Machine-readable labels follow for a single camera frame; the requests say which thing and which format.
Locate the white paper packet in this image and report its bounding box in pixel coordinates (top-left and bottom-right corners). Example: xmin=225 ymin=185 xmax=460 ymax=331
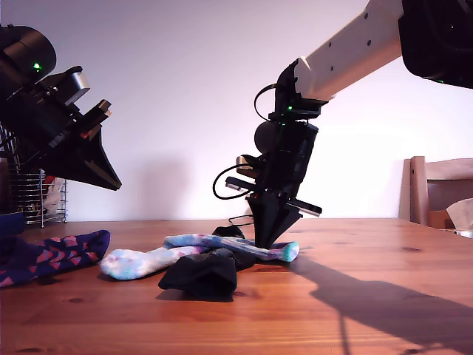
xmin=46 ymin=179 xmax=68 ymax=216

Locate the blue box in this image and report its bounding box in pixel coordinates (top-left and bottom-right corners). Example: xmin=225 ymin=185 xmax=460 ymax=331
xmin=0 ymin=213 xmax=25 ymax=237

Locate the white tissue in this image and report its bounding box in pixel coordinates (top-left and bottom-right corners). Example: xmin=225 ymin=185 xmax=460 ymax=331
xmin=444 ymin=198 xmax=473 ymax=232

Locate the wooden chair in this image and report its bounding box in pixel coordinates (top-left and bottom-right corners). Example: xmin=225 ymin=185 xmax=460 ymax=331
xmin=397 ymin=155 xmax=473 ymax=230

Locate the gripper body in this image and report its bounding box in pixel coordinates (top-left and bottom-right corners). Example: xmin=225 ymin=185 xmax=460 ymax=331
xmin=10 ymin=92 xmax=114 ymax=169
xmin=225 ymin=149 xmax=323 ymax=219

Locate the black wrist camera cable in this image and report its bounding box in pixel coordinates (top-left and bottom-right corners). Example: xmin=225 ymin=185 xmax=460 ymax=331
xmin=212 ymin=164 xmax=256 ymax=200

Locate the chrome wire utensil caddy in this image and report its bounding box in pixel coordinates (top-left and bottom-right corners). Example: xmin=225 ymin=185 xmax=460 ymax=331
xmin=7 ymin=162 xmax=69 ymax=227

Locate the dark grey sock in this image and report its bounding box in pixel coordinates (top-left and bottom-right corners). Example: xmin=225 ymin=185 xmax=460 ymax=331
xmin=157 ymin=247 xmax=256 ymax=301

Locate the black security camera cable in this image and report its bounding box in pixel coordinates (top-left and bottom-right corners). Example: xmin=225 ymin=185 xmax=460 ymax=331
xmin=228 ymin=213 xmax=256 ymax=227

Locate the small black sock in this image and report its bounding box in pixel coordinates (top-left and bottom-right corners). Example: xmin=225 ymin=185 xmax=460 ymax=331
xmin=212 ymin=226 xmax=245 ymax=240

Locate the pastel tie-dye sock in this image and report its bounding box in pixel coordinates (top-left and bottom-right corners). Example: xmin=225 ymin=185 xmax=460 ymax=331
xmin=100 ymin=232 xmax=300 ymax=282

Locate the purple sock with pink squares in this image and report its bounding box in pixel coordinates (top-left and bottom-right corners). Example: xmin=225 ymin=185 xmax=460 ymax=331
xmin=0 ymin=229 xmax=112 ymax=288

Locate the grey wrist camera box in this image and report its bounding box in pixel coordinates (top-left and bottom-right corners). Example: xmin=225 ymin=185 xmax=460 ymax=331
xmin=55 ymin=66 xmax=92 ymax=107
xmin=235 ymin=154 xmax=262 ymax=177

